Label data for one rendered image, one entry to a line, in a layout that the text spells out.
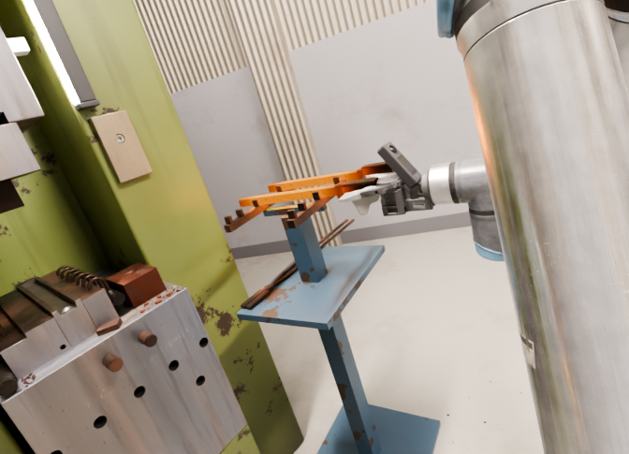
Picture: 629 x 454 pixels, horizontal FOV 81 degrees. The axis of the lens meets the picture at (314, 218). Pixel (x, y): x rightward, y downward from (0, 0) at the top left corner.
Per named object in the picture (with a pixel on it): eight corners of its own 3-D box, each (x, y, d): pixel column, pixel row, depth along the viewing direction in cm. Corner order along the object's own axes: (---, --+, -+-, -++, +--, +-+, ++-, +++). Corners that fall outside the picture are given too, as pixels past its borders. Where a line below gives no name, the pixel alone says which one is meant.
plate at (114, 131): (153, 171, 101) (125, 109, 96) (121, 183, 95) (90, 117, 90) (150, 172, 102) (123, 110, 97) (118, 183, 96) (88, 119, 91)
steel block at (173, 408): (248, 423, 103) (187, 287, 89) (113, 564, 78) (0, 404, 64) (159, 367, 141) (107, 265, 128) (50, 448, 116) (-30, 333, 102)
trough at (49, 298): (82, 303, 78) (79, 298, 78) (55, 318, 75) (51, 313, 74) (38, 280, 107) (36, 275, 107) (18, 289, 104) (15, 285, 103)
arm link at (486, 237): (540, 260, 75) (533, 204, 71) (478, 268, 78) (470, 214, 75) (527, 241, 83) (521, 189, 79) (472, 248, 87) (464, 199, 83)
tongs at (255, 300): (346, 221, 148) (345, 218, 148) (355, 221, 146) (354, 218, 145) (241, 308, 105) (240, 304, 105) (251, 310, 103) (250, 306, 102)
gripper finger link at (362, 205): (345, 222, 85) (384, 211, 85) (339, 198, 83) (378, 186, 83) (343, 218, 88) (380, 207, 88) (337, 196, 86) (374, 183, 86)
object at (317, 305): (386, 250, 118) (384, 244, 118) (329, 329, 87) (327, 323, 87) (309, 252, 135) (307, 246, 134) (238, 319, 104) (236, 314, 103)
